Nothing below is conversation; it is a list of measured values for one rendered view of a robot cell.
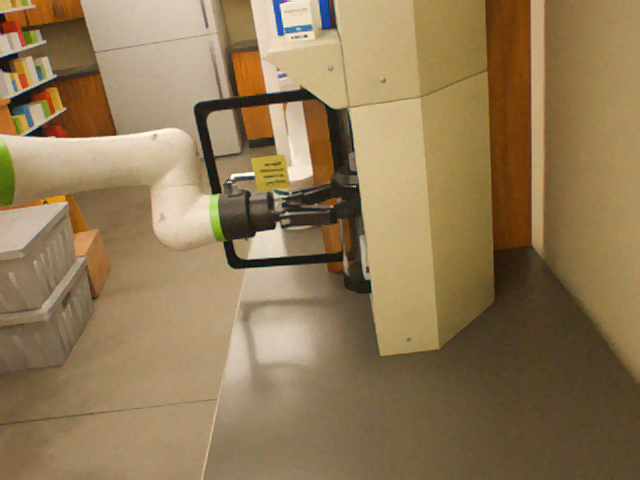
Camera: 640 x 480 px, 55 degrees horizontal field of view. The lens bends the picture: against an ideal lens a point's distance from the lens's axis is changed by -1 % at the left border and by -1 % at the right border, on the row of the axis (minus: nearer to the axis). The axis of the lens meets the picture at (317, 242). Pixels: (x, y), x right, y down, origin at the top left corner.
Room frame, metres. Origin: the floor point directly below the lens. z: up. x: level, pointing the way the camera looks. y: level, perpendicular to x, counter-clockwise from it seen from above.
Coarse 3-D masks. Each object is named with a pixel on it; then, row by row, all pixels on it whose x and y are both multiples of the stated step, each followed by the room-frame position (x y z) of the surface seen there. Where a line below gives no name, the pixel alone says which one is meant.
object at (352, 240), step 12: (336, 192) 1.10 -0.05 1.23; (348, 192) 1.06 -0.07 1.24; (348, 228) 1.08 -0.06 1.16; (360, 228) 1.06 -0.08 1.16; (348, 240) 1.08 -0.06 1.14; (360, 240) 1.07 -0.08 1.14; (348, 252) 1.08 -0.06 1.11; (360, 252) 1.07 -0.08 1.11; (348, 264) 1.08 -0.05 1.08; (360, 264) 1.07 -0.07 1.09; (360, 276) 1.07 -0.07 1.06
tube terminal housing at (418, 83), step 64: (384, 0) 0.96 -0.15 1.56; (448, 0) 1.02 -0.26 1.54; (384, 64) 0.96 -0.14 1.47; (448, 64) 1.01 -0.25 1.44; (384, 128) 0.96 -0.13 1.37; (448, 128) 1.01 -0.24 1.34; (384, 192) 0.97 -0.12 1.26; (448, 192) 1.00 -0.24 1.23; (384, 256) 0.97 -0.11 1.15; (448, 256) 0.99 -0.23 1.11; (384, 320) 0.97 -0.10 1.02; (448, 320) 0.98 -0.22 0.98
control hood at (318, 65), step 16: (336, 32) 1.14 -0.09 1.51; (272, 48) 1.02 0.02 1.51; (288, 48) 0.99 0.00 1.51; (304, 48) 0.97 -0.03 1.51; (320, 48) 0.97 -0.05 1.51; (336, 48) 0.97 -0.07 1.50; (288, 64) 0.97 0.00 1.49; (304, 64) 0.97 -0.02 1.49; (320, 64) 0.97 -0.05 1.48; (336, 64) 0.97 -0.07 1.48; (304, 80) 0.97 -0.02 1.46; (320, 80) 0.97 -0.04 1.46; (336, 80) 0.97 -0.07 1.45; (320, 96) 0.97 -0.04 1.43; (336, 96) 0.97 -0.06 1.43
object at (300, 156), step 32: (224, 128) 1.32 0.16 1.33; (256, 128) 1.31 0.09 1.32; (288, 128) 1.30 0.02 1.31; (320, 128) 1.28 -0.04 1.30; (224, 160) 1.33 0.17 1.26; (256, 160) 1.31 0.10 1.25; (288, 160) 1.30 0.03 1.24; (320, 160) 1.29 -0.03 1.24; (256, 192) 1.31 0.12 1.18; (256, 256) 1.32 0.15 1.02; (288, 256) 1.31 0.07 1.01
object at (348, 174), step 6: (354, 156) 1.10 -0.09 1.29; (354, 162) 1.10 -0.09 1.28; (342, 168) 1.12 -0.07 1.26; (348, 168) 1.12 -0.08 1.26; (354, 168) 1.10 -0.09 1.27; (336, 174) 1.11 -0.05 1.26; (342, 174) 1.09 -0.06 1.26; (348, 174) 1.08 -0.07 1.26; (354, 174) 1.08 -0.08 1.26; (336, 180) 1.09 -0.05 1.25; (342, 180) 1.08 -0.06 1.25; (348, 180) 1.07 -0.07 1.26; (354, 180) 1.07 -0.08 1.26
